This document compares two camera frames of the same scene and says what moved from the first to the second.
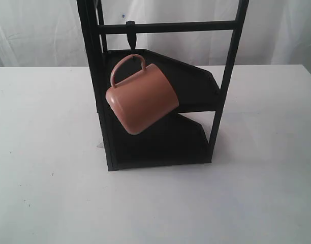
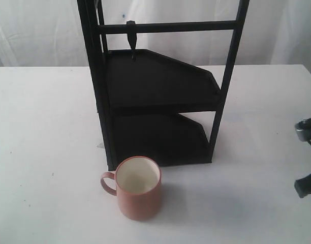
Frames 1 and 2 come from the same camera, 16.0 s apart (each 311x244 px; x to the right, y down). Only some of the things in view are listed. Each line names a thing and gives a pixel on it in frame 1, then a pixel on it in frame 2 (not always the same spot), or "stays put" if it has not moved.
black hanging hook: [131, 34] stays put
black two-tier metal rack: [179, 141] stays put
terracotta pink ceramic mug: [143, 100] to [138, 183]
